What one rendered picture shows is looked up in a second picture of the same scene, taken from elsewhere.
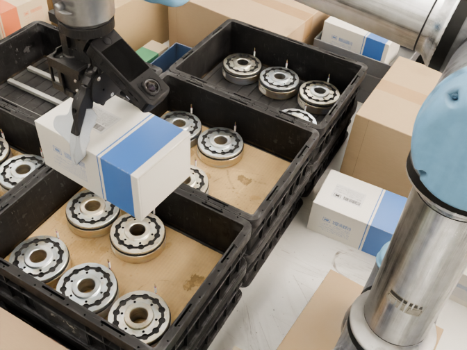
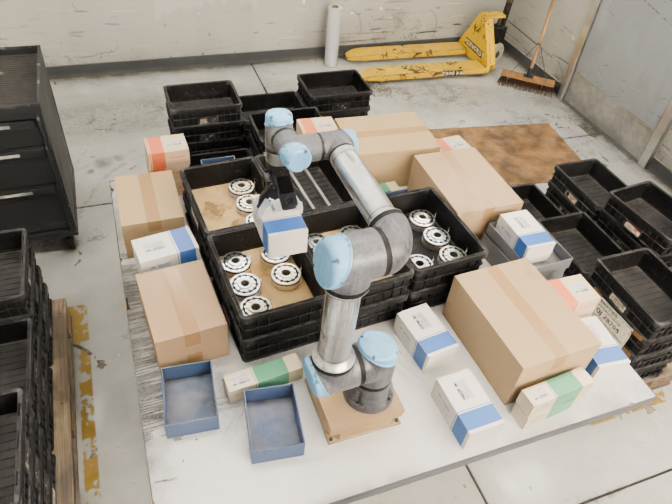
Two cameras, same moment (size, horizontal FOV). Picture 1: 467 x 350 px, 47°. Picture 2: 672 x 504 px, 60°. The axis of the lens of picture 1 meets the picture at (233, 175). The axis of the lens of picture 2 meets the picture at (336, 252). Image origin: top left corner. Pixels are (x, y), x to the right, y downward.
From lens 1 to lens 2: 102 cm
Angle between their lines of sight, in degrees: 25
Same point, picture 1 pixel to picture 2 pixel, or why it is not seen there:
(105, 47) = (279, 176)
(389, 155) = (464, 312)
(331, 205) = (405, 319)
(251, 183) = not seen: hidden behind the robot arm
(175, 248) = (299, 292)
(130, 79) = (282, 193)
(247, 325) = not seen: hidden behind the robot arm
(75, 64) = (268, 178)
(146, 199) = (274, 249)
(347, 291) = not seen: hidden behind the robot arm
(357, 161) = (451, 308)
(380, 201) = (437, 334)
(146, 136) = (289, 222)
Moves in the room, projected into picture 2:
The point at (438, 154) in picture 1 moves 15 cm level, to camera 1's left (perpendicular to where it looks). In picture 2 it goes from (316, 259) to (268, 227)
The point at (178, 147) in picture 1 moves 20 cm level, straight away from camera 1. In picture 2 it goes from (298, 233) to (333, 200)
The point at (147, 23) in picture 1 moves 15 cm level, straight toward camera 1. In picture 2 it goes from (396, 169) to (382, 186)
